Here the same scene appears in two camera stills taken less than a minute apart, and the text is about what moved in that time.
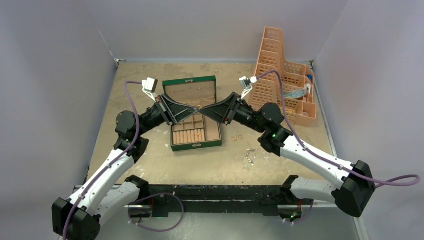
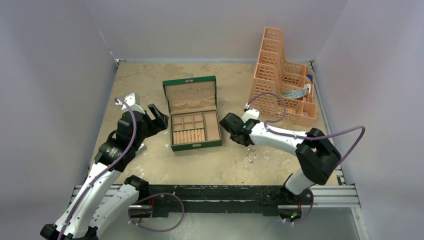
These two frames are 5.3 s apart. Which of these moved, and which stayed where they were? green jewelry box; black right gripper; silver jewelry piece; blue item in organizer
Moved: black right gripper
Stayed: silver jewelry piece; blue item in organizer; green jewelry box
